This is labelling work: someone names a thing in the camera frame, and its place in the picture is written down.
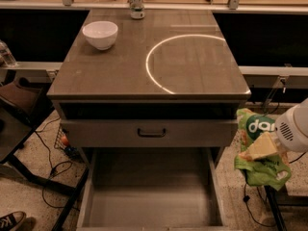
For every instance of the green rice chip bag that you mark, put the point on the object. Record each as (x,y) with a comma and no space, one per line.
(271,171)

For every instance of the wire basket with balls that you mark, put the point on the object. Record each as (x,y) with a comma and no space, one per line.
(61,143)

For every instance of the black metal stand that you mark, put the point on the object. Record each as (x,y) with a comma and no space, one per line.
(282,198)

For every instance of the black white sneaker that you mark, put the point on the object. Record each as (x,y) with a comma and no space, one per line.
(12,221)

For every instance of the dark side table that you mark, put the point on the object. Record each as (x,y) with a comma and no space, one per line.
(23,108)

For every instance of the white ceramic bowl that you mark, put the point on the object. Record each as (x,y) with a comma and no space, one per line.
(101,34)

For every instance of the closed drawer with black handle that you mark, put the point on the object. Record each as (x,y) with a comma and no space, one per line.
(150,133)

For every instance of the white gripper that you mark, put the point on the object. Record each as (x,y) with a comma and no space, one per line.
(293,134)

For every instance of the open grey bottom drawer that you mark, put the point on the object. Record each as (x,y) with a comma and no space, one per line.
(152,189)

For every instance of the white green soda can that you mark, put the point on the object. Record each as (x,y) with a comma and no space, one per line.
(137,9)

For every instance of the clear plastic water bottle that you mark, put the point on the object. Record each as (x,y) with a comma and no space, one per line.
(7,55)

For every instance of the grey drawer cabinet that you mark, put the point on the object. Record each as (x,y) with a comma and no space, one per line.
(173,65)

